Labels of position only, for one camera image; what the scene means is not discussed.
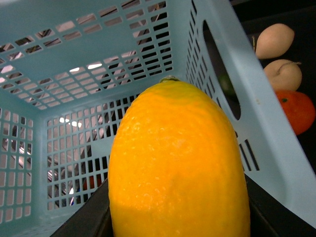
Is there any large orange left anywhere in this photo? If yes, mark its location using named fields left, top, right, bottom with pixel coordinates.
left=276, top=90, right=316, bottom=135

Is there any large light blue basket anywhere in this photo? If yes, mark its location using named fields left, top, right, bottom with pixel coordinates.
left=0, top=0, right=316, bottom=237

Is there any white pear lower left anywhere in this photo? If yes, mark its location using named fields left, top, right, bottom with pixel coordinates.
left=264, top=59, right=302, bottom=91

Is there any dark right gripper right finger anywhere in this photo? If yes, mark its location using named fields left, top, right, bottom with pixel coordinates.
left=245, top=176, right=316, bottom=237

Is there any green avocado left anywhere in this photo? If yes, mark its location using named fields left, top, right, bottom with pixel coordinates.
left=218, top=74, right=236, bottom=98

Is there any large yellow lemon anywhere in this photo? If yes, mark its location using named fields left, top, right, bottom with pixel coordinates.
left=108, top=79, right=250, bottom=237

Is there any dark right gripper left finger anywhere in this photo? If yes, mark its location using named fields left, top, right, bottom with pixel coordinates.
left=52, top=180, right=111, bottom=237

